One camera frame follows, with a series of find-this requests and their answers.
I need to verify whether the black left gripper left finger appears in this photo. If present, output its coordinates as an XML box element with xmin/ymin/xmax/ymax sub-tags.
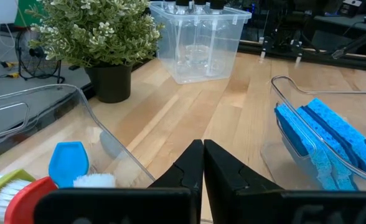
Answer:
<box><xmin>148</xmin><ymin>139</ymin><xmax>205</xmax><ymax>224</ymax></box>

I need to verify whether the red dish brush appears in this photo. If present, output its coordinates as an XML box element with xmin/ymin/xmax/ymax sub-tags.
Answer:
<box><xmin>0</xmin><ymin>175</ymin><xmax>59</xmax><ymax>224</ymax></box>

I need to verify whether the black floor fan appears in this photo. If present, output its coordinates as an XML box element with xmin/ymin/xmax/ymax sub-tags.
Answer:
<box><xmin>14</xmin><ymin>27</ymin><xmax>66</xmax><ymax>85</ymax></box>

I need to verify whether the green board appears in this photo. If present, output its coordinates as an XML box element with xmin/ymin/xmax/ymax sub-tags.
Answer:
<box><xmin>14</xmin><ymin>0</ymin><xmax>45</xmax><ymax>28</ymax></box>

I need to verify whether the clear soap bottle black pump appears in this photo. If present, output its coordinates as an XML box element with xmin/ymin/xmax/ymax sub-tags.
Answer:
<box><xmin>206</xmin><ymin>0</ymin><xmax>227</xmax><ymax>77</ymax></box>
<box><xmin>192</xmin><ymin>0</ymin><xmax>207</xmax><ymax>63</ymax></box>
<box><xmin>174</xmin><ymin>0</ymin><xmax>190</xmax><ymax>68</ymax></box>

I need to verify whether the small green potted plant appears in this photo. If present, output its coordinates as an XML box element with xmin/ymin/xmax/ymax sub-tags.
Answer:
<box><xmin>25</xmin><ymin>0</ymin><xmax>166</xmax><ymax>104</ymax></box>

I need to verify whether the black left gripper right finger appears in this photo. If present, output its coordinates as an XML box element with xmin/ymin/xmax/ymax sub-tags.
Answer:
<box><xmin>204</xmin><ymin>139</ymin><xmax>285</xmax><ymax>224</ymax></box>

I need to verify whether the black aluminium rig frame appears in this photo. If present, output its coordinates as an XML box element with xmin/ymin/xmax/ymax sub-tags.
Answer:
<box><xmin>237</xmin><ymin>24</ymin><xmax>366</xmax><ymax>73</ymax></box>

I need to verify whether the clear plastic bin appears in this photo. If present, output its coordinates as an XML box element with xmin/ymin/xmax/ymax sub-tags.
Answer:
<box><xmin>260</xmin><ymin>74</ymin><xmax>366</xmax><ymax>192</ymax></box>
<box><xmin>148</xmin><ymin>1</ymin><xmax>253</xmax><ymax>85</ymax></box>
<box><xmin>0</xmin><ymin>83</ymin><xmax>156</xmax><ymax>191</ymax></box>

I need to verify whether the yellow-green dish brush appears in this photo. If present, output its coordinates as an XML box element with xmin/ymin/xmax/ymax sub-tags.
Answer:
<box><xmin>0</xmin><ymin>169</ymin><xmax>37</xmax><ymax>224</ymax></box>

